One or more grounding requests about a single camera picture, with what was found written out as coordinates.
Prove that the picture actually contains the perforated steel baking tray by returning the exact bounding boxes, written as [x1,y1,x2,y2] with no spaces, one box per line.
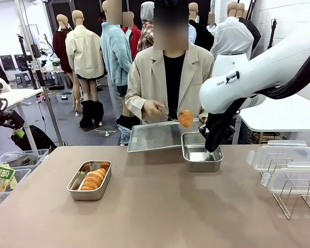
[127,118,210,153]

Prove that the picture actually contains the steel rectangular container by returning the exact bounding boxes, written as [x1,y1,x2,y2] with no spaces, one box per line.
[67,160,112,202]
[181,131,224,173]

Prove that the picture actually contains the clear plastic storage bin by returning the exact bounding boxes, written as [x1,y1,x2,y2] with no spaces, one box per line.
[0,149,50,171]
[0,167,32,207]

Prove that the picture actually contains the black fuzzy boots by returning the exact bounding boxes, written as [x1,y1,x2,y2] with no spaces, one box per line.
[79,99,105,129]

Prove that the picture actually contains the light blue shirt mannequin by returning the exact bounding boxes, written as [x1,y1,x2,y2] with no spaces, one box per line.
[188,22,197,44]

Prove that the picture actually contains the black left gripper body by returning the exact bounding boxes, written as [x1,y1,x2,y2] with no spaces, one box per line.
[0,110,26,130]

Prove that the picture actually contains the steel wire lid rack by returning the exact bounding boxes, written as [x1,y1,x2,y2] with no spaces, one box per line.
[259,159,310,221]

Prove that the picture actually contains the cream jacket mannequin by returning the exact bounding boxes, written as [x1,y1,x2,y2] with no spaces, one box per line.
[65,9,106,117]

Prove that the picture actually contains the person's right hand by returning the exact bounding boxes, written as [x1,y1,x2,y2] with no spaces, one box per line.
[144,100,167,117]

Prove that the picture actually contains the metal stand pole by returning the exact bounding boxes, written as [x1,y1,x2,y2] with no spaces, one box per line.
[14,0,65,147]

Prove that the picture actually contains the black bag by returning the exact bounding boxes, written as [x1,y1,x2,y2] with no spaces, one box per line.
[11,125,58,153]

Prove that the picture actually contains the plaid shirt hooded mannequin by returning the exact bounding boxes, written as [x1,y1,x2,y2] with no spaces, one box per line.
[136,1,155,53]

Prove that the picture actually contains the dark red dress mannequin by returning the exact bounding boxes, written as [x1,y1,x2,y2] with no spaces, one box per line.
[53,14,73,73]

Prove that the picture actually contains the black tripod stand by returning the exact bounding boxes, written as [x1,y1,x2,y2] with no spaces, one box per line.
[267,18,278,50]

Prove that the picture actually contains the steel tongs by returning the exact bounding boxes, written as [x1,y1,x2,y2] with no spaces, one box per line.
[154,104,183,122]

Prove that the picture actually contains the green snack bag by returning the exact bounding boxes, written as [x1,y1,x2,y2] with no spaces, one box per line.
[0,163,16,192]

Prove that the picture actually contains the dark plastic stool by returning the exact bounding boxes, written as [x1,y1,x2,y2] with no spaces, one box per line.
[14,72,34,89]

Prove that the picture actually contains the person's right forearm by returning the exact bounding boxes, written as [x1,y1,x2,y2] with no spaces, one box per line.
[125,93,149,121]

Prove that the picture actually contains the white shirt mannequin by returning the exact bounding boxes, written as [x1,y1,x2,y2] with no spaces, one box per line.
[210,1,255,59]

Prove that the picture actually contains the black braided cable sleeve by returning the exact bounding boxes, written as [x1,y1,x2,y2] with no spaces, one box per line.
[205,42,310,153]

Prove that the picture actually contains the white side table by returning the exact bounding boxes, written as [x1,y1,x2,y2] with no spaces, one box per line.
[0,87,44,153]

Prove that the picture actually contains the white work table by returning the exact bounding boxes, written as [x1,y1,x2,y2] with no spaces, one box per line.
[232,82,310,145]

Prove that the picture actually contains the person in beige jacket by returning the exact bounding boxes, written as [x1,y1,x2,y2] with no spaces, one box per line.
[125,0,215,125]

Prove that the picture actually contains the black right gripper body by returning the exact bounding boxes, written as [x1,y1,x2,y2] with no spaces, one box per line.
[198,125,210,139]

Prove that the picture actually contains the red jacket mannequin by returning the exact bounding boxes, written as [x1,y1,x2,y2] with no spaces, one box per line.
[121,11,142,60]

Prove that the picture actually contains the clear plastic latching lid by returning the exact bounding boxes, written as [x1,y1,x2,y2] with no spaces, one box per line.
[260,162,310,196]
[246,140,310,174]

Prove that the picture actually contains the black coat mannequin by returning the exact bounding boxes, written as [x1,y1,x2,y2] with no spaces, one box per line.
[188,2,215,52]

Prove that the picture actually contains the white mannequin base stand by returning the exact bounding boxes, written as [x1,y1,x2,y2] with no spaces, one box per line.
[95,128,119,137]

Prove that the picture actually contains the dark garment mannequin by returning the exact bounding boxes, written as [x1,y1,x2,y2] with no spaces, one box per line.
[237,2,262,52]

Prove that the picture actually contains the golden croissant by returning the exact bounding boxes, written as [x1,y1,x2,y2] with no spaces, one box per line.
[80,167,106,191]
[177,110,194,129]

